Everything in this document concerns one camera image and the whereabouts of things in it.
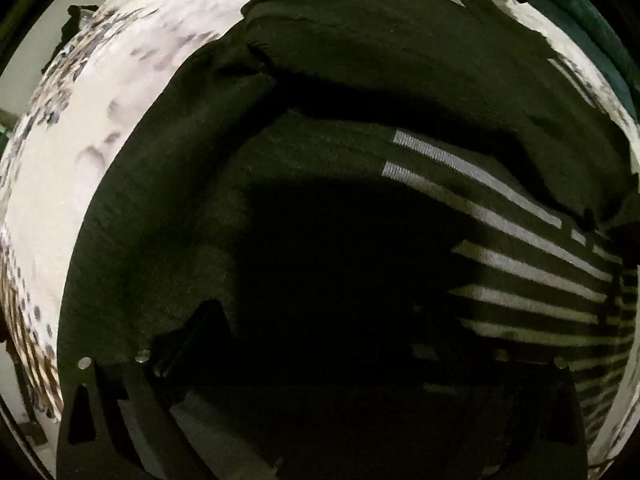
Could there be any black grey striped sweater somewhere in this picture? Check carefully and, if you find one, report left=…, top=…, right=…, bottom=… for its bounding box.
left=60, top=0, right=639, bottom=479

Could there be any black clothes pile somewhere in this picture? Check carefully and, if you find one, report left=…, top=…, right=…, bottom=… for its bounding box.
left=41, top=4, right=99, bottom=74

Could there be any floral fleece bed blanket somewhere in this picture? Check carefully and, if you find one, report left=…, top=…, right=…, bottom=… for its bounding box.
left=1, top=0, right=248, bottom=419

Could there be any dark teal folded quilt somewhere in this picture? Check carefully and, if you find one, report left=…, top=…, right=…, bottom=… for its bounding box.
left=528, top=0, right=639, bottom=122

